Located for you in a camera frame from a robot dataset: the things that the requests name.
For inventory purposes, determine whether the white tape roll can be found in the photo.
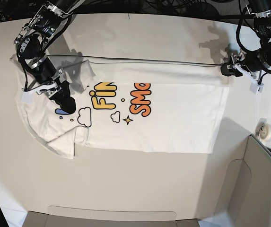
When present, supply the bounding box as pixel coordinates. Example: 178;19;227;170
255;118;271;142

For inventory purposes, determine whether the white printed t-shirt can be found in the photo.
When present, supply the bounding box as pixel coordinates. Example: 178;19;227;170
16;56;230;159

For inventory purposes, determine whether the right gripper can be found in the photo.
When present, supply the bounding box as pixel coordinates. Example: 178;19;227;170
22;68;76;114

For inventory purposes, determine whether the beige cardboard box bottom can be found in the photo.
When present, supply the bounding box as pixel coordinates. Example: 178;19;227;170
23;206;199;227

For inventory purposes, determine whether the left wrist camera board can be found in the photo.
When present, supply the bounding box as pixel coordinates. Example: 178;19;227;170
249;83;264;94

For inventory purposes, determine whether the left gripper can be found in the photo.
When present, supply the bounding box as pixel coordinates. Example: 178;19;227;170
220;53;264;84

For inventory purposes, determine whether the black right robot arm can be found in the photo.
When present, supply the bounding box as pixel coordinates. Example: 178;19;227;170
14;0;82;114

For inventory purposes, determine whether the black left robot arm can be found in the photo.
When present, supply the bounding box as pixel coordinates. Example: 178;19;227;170
220;0;271;87

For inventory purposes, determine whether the beige cardboard box right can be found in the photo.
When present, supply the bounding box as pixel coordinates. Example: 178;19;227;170
198;133;271;227

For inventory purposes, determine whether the beige cardboard box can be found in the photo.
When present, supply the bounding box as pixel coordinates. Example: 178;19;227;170
23;206;199;227
198;133;271;227

